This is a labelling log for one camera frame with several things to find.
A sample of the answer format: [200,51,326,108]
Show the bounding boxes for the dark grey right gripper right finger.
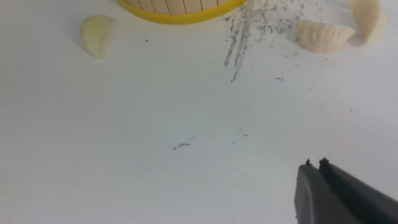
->
[318,158,398,224]

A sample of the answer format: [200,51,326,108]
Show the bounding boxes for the pale green dumpling front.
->
[81,15,116,61]

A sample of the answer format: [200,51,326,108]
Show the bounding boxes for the bamboo steamer tray yellow rims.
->
[118,0,245,25]

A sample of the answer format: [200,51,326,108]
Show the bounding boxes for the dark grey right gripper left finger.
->
[294,159,363,224]

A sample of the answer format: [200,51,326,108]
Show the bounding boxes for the white pleated dumpling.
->
[296,20,356,54]

